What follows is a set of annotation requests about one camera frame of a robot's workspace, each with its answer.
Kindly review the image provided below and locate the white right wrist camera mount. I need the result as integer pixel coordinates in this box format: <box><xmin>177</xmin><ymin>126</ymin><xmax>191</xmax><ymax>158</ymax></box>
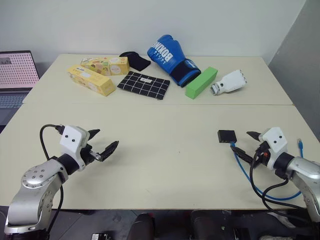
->
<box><xmin>258</xmin><ymin>127</ymin><xmax>289</xmax><ymax>169</ymax></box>

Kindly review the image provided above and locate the long yellow carton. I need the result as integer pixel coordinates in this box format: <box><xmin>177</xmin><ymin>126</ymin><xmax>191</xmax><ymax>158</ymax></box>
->
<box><xmin>66</xmin><ymin>64</ymin><xmax>117</xmax><ymax>97</ymax></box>

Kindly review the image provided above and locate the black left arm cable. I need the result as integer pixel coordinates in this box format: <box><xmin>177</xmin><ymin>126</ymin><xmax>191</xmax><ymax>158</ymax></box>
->
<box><xmin>39</xmin><ymin>123</ymin><xmax>65</xmax><ymax>227</ymax></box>

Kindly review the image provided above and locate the green rectangular block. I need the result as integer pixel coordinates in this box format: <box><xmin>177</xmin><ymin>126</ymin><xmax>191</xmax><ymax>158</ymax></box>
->
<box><xmin>184</xmin><ymin>66</ymin><xmax>219</xmax><ymax>100</ymax></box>

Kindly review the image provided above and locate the black folded cloth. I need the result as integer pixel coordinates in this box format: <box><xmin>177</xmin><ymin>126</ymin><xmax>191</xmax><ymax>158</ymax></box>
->
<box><xmin>118</xmin><ymin>50</ymin><xmax>152</xmax><ymax>72</ymax></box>

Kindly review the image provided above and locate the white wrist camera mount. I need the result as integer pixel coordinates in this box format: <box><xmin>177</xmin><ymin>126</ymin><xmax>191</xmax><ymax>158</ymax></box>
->
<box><xmin>258</xmin><ymin>127</ymin><xmax>289</xmax><ymax>169</ymax></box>
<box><xmin>59</xmin><ymin>125</ymin><xmax>91</xmax><ymax>172</ymax></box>

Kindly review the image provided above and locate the blue cable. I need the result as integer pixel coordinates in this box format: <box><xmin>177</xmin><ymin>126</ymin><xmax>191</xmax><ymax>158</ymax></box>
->
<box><xmin>229</xmin><ymin>138</ymin><xmax>305</xmax><ymax>202</ymax></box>

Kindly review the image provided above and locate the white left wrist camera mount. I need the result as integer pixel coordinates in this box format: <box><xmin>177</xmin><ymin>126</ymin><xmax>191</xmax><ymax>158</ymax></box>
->
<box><xmin>59</xmin><ymin>125</ymin><xmax>91</xmax><ymax>172</ymax></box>

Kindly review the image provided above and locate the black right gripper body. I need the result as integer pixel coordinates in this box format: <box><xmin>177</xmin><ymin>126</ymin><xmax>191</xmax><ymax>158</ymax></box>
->
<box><xmin>252</xmin><ymin>140</ymin><xmax>272</xmax><ymax>167</ymax></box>

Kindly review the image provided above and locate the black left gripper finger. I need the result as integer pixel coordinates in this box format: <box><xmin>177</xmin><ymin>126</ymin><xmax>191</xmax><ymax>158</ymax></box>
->
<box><xmin>98</xmin><ymin>140</ymin><xmax>120</xmax><ymax>163</ymax></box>
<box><xmin>86</xmin><ymin>128</ymin><xmax>101</xmax><ymax>146</ymax></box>

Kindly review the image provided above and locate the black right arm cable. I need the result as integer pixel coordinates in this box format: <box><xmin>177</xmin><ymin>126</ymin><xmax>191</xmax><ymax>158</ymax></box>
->
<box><xmin>249</xmin><ymin>149</ymin><xmax>309</xmax><ymax>211</ymax></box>

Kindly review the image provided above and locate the small black square box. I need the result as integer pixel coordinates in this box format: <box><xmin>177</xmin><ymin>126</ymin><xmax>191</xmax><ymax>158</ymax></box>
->
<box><xmin>216</xmin><ymin>129</ymin><xmax>238</xmax><ymax>145</ymax></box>

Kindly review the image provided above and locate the yellow carton with pictures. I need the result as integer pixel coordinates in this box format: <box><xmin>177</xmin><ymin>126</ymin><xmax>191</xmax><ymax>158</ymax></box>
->
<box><xmin>80</xmin><ymin>56</ymin><xmax>131</xmax><ymax>77</ymax></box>

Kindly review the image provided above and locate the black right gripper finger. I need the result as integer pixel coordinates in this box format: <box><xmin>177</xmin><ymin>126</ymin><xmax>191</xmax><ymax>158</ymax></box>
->
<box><xmin>230</xmin><ymin>145</ymin><xmax>254</xmax><ymax>166</ymax></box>
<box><xmin>246</xmin><ymin>130</ymin><xmax>262</xmax><ymax>143</ymax></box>

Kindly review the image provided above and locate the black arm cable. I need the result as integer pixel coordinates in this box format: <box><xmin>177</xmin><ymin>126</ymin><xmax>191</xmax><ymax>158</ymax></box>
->
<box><xmin>39</xmin><ymin>123</ymin><xmax>65</xmax><ymax>227</ymax></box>
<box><xmin>249</xmin><ymin>149</ymin><xmax>309</xmax><ymax>211</ymax></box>

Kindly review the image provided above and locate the grey laptop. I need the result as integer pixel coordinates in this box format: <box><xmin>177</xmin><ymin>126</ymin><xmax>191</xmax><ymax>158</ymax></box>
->
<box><xmin>0</xmin><ymin>50</ymin><xmax>40</xmax><ymax>126</ymax></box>

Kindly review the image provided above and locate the white crumpled object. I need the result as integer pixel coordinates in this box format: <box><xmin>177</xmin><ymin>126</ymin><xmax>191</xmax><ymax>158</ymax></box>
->
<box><xmin>266</xmin><ymin>211</ymin><xmax>296</xmax><ymax>229</ymax></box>

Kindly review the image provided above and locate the blue boxing glove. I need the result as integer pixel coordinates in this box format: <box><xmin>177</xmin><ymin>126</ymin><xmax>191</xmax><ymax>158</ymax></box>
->
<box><xmin>146</xmin><ymin>34</ymin><xmax>202</xmax><ymax>88</ymax></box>

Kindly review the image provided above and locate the dark rounded shape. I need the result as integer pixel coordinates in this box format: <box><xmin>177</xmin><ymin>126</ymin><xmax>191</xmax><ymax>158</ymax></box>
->
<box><xmin>134</xmin><ymin>211</ymin><xmax>161</xmax><ymax>240</ymax></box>

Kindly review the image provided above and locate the black white checked pouch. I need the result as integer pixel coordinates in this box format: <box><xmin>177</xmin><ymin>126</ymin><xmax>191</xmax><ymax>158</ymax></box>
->
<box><xmin>116</xmin><ymin>70</ymin><xmax>171</xmax><ymax>101</ymax></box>

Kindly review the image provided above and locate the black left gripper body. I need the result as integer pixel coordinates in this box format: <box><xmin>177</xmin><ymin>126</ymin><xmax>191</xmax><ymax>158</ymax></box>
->
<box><xmin>79</xmin><ymin>143</ymin><xmax>104</xmax><ymax>166</ymax></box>

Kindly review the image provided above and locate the white robot hand shell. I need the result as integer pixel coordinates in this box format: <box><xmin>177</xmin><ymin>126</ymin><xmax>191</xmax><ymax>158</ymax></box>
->
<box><xmin>210</xmin><ymin>69</ymin><xmax>249</xmax><ymax>97</ymax></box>

